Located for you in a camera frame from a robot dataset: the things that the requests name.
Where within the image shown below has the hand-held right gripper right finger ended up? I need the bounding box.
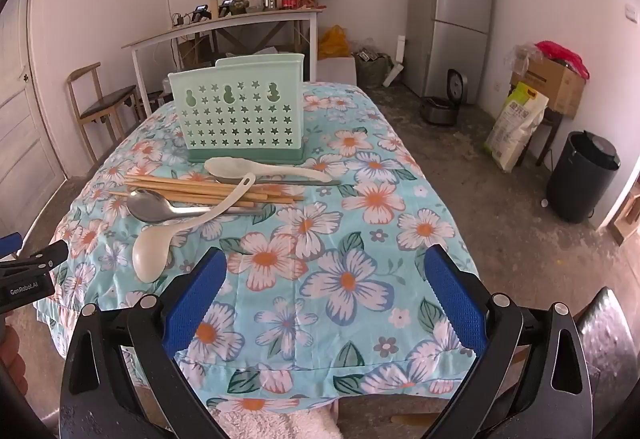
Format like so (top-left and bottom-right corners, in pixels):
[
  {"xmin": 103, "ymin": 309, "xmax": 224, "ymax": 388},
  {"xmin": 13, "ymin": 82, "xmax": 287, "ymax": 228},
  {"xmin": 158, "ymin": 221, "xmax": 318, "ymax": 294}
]
[{"xmin": 422, "ymin": 244, "xmax": 591, "ymax": 439}]

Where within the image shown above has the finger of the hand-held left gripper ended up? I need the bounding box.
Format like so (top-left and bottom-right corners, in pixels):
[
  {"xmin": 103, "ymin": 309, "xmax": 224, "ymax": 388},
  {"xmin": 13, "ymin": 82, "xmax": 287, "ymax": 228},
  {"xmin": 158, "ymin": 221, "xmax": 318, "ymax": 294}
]
[
  {"xmin": 20, "ymin": 240, "xmax": 68, "ymax": 272},
  {"xmin": 0, "ymin": 232, "xmax": 24, "ymax": 262}
]

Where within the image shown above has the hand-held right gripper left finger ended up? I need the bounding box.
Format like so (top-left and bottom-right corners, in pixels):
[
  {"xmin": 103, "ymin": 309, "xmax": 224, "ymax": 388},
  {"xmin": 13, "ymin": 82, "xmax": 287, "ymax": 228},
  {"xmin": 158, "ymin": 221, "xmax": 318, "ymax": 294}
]
[{"xmin": 60, "ymin": 246, "xmax": 228, "ymax": 439}]

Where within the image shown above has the large metal spoon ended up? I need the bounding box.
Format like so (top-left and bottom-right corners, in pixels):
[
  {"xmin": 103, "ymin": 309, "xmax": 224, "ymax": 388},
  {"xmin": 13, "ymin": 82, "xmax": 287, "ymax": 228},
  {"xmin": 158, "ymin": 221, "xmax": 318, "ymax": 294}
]
[{"xmin": 126, "ymin": 189, "xmax": 268, "ymax": 224}]

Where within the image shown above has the bundle of wooden chopsticks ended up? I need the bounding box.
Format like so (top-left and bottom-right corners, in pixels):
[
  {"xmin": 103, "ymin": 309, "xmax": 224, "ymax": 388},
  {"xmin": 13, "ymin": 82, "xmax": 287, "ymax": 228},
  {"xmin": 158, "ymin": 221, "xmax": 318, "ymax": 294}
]
[{"xmin": 109, "ymin": 174, "xmax": 306, "ymax": 210}]

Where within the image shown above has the white rice spoon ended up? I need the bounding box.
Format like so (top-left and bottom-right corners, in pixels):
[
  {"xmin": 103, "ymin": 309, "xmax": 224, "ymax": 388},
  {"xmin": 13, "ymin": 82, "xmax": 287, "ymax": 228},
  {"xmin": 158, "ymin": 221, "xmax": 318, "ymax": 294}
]
[{"xmin": 204, "ymin": 156, "xmax": 333, "ymax": 185}]

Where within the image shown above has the small metal spoon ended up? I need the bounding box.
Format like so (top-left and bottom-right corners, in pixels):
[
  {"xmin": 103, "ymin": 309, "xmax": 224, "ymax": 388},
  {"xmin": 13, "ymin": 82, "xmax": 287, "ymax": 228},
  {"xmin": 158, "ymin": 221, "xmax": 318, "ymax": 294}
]
[{"xmin": 212, "ymin": 173, "xmax": 342, "ymax": 186}]

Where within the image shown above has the green star-cutout utensil holder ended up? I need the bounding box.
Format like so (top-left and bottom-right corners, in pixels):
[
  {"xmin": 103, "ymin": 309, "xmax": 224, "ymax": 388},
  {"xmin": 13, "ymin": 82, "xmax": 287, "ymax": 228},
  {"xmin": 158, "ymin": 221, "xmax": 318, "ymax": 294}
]
[{"xmin": 167, "ymin": 53, "xmax": 306, "ymax": 165}]

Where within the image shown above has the person's left hand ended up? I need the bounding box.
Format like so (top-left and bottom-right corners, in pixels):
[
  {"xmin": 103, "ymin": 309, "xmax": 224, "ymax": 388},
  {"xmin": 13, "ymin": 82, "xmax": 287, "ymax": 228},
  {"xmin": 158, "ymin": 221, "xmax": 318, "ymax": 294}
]
[{"xmin": 0, "ymin": 319, "xmax": 27, "ymax": 395}]

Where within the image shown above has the white panel door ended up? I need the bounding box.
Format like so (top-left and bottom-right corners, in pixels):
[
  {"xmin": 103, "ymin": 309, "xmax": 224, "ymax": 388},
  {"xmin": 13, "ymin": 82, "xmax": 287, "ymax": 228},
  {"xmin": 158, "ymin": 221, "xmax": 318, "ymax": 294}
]
[{"xmin": 0, "ymin": 0, "xmax": 67, "ymax": 240}]

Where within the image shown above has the floral turquoise blanket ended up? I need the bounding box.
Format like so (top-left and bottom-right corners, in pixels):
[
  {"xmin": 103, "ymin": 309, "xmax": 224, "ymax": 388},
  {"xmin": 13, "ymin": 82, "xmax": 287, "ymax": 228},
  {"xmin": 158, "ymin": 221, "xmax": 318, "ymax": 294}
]
[{"xmin": 37, "ymin": 80, "xmax": 481, "ymax": 415}]

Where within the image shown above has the white fluffy cushion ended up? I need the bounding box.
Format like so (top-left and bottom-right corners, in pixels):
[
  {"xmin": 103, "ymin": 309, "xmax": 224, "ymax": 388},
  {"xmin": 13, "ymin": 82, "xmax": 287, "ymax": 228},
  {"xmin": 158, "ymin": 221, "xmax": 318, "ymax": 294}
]
[{"xmin": 212, "ymin": 406, "xmax": 343, "ymax": 439}]

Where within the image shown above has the dark padded chair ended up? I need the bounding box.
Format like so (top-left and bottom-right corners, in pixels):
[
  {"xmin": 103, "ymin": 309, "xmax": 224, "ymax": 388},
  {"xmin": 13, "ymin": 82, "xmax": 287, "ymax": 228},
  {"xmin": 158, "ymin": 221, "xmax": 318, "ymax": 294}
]
[{"xmin": 575, "ymin": 286, "xmax": 632, "ymax": 420}]

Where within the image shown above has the wooden chair with dark seat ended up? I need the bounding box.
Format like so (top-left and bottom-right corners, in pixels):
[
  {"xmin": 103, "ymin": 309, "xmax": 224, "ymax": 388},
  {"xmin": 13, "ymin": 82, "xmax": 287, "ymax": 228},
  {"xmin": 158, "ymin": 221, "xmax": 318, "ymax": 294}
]
[{"xmin": 66, "ymin": 62, "xmax": 148, "ymax": 165}]

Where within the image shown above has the black trash can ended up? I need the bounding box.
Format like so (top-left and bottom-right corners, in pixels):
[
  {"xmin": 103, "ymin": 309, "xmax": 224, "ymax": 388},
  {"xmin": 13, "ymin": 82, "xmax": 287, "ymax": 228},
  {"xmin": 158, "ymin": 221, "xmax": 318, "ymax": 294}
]
[{"xmin": 545, "ymin": 130, "xmax": 622, "ymax": 225}]

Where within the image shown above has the yellow-green rice sack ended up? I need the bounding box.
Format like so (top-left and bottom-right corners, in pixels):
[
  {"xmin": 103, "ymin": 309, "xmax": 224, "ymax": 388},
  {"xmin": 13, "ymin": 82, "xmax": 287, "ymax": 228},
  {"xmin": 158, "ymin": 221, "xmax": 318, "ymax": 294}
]
[{"xmin": 484, "ymin": 82, "xmax": 549, "ymax": 173}]

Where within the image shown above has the black rice cooker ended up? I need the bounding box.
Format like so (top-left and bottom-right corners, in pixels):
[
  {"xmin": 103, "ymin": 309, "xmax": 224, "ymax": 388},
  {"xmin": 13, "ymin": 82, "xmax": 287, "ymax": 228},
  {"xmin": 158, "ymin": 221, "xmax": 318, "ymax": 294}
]
[{"xmin": 419, "ymin": 96, "xmax": 459, "ymax": 126}]

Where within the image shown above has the dark wooden stool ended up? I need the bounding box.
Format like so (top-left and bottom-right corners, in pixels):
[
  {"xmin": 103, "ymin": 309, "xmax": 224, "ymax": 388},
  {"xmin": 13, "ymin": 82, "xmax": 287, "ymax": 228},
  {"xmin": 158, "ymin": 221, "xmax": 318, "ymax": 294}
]
[{"xmin": 517, "ymin": 106, "xmax": 563, "ymax": 168}]

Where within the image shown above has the round black appliance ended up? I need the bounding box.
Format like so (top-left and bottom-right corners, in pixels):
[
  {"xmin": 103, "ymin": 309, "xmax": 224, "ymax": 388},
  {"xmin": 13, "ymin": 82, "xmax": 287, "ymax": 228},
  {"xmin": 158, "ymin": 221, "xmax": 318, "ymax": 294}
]
[{"xmin": 446, "ymin": 68, "xmax": 469, "ymax": 106}]

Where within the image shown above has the open cardboard box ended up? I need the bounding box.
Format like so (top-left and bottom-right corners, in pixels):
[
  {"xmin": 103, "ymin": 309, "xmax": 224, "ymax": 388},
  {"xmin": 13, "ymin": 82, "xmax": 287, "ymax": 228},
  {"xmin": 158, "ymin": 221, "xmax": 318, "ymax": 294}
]
[{"xmin": 510, "ymin": 55, "xmax": 587, "ymax": 119}]

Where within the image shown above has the white leaning carton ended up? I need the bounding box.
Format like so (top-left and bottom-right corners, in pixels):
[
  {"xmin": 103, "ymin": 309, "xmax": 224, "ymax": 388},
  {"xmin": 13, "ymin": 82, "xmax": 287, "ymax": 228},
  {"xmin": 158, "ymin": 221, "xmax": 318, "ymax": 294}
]
[{"xmin": 382, "ymin": 35, "xmax": 407, "ymax": 88}]

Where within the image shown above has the green bag of clutter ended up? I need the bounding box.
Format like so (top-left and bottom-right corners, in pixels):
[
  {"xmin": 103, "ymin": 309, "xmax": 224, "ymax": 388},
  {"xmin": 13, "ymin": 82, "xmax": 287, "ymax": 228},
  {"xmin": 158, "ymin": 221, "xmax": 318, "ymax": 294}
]
[{"xmin": 354, "ymin": 50, "xmax": 396, "ymax": 88}]

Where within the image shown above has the white box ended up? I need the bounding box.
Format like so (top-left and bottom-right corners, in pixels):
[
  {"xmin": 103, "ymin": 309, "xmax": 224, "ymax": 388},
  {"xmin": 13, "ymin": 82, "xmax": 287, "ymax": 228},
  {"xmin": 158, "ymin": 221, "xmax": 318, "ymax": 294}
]
[{"xmin": 316, "ymin": 56, "xmax": 357, "ymax": 85}]

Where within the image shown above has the red plastic bag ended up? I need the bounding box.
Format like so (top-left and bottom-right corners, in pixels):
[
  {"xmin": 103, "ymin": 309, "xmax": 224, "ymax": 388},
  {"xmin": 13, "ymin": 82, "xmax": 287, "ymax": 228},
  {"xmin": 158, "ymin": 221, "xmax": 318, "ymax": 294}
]
[{"xmin": 534, "ymin": 40, "xmax": 591, "ymax": 80}]

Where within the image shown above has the white desk with wooden top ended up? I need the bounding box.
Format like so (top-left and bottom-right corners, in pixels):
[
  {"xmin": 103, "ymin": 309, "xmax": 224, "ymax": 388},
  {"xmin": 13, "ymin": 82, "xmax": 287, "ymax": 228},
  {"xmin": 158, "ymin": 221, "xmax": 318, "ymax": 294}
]
[{"xmin": 121, "ymin": 8, "xmax": 324, "ymax": 112}]

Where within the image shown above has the yellow plastic bag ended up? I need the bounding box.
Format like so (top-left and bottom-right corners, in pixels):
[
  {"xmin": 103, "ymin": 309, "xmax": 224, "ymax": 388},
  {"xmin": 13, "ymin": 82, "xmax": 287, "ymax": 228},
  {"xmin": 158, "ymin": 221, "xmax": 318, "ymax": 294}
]
[{"xmin": 318, "ymin": 24, "xmax": 351, "ymax": 61}]

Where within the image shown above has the silver refrigerator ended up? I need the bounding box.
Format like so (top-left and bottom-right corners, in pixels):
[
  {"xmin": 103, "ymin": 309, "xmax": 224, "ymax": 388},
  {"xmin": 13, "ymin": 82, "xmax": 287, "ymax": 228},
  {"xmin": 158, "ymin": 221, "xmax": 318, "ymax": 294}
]
[{"xmin": 402, "ymin": 0, "xmax": 496, "ymax": 106}]

